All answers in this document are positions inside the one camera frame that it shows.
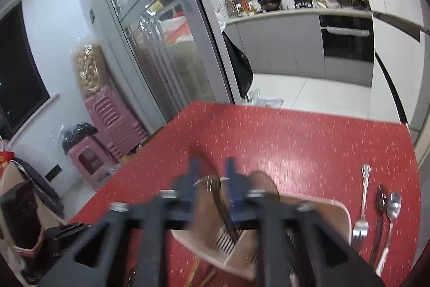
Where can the black wok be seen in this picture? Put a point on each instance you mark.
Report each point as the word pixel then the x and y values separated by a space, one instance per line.
pixel 268 3

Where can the dark window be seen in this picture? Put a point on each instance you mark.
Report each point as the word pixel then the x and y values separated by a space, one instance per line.
pixel 20 71

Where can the metal spice rack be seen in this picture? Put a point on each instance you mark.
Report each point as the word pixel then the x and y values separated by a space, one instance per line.
pixel 238 3

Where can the red gift bag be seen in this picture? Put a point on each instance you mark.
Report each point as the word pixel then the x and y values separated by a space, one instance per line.
pixel 5 159

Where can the dark cooking pot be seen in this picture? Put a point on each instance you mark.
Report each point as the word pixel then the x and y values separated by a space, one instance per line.
pixel 349 2

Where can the glass sliding door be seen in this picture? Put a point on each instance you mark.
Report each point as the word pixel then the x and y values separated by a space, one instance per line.
pixel 151 38

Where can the black garbage bag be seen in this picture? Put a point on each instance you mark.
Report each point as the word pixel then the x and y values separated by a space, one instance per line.
pixel 238 68

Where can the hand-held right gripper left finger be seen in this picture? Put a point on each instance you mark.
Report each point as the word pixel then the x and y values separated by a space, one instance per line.
pixel 194 180

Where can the dark slim utensil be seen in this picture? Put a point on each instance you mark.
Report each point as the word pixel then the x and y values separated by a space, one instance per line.
pixel 225 218

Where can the clear bag of nuts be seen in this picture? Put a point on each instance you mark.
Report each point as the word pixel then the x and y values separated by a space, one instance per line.
pixel 89 68

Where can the plain wooden chopstick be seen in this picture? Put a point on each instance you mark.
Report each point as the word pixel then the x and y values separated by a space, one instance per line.
pixel 210 278
pixel 193 272

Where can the white refrigerator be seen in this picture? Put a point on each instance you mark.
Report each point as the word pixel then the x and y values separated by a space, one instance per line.
pixel 393 48

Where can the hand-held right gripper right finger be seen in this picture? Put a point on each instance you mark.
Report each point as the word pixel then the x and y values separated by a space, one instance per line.
pixel 231 180

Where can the beige plastic utensil holder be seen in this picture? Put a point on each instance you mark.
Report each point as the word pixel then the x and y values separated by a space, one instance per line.
pixel 322 218

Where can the black built-in oven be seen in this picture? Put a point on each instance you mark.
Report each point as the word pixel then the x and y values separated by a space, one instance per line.
pixel 346 41

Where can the black plastic bag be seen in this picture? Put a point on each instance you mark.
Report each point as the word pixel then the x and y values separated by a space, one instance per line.
pixel 79 135

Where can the pink plastic stool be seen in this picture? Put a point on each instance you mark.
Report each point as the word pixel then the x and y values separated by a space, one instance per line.
pixel 90 166

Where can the clear plastic bags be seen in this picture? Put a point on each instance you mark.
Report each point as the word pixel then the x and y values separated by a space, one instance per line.
pixel 265 100

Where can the stack of pink stools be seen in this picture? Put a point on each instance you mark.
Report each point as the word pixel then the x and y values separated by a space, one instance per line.
pixel 114 125

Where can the beige bag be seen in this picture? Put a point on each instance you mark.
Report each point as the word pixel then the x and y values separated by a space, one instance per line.
pixel 37 206

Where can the black wall outlet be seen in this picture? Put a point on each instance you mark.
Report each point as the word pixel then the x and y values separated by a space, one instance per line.
pixel 53 172

